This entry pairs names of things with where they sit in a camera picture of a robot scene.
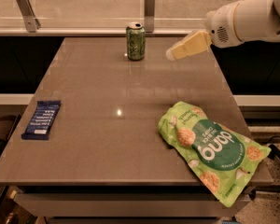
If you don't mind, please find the green dang rice chips bag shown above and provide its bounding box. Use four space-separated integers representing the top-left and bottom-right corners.
158 102 271 207

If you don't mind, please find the green soda can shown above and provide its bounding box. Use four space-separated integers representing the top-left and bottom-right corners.
126 22 146 61

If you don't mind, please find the left metal glass bracket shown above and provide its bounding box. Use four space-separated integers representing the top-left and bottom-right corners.
16 0 41 33

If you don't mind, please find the blue rxbar blueberry bar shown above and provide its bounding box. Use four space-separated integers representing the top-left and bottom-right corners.
21 100 61 140

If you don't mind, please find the glass barrier panel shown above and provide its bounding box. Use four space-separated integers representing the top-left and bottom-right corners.
0 0 238 29

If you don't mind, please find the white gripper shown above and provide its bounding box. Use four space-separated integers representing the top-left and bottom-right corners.
166 1 243 61

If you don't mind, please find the centre metal glass bracket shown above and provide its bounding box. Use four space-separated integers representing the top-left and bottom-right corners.
144 0 155 33

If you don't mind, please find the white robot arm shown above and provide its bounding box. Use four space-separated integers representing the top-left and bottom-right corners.
166 0 280 61

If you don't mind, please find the metal glass bracket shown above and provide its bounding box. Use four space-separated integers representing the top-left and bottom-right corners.
144 0 155 33
16 0 41 33

